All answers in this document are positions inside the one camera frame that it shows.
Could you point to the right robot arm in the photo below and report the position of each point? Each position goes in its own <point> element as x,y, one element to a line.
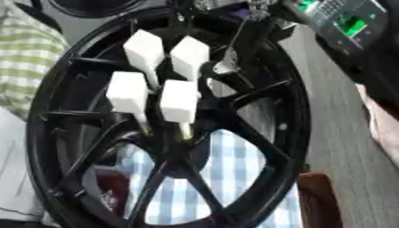
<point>358,26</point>

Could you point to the black round object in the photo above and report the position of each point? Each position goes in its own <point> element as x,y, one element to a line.
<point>78,9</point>

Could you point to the white pin with thin stem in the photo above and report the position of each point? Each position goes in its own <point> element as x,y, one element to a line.
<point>190,56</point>
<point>178,101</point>
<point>128,93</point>
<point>143,50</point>

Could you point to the brown wooden chair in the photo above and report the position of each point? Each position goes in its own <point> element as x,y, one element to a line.
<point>319,201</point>

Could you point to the black spoked wheel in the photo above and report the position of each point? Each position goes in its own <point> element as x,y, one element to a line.
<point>262,166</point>

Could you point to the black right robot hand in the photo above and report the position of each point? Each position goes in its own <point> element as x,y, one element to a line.
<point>254,32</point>

